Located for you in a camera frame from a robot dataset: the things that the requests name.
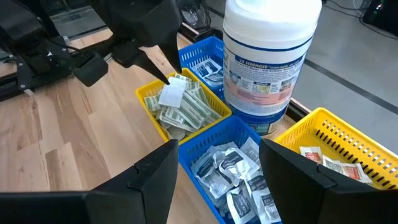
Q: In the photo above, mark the white disinfecting wipes canister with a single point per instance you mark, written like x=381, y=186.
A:
x=267, y=62

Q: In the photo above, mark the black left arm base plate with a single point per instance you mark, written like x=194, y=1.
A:
x=40, y=77

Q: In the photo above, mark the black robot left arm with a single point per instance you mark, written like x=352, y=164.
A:
x=25, y=28

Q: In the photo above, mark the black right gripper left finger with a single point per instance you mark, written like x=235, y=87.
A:
x=149, y=193

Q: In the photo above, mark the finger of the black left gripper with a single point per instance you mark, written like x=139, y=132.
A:
x=133, y=56
x=174, y=53

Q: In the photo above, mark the black floor fan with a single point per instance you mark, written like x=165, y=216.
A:
x=192, y=14

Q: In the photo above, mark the blue label alcohol pad packet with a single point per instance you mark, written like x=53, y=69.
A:
x=216, y=77
x=206, y=67

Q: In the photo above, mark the yellow plastic basket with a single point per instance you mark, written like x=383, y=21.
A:
x=146, y=90
x=342, y=130

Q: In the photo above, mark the black computer tower purple lights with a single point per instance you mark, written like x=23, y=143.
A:
x=382, y=15

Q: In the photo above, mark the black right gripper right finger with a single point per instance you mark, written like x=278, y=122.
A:
x=295, y=193

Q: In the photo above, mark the blue plastic basket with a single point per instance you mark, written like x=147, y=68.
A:
x=217, y=133
x=199, y=51

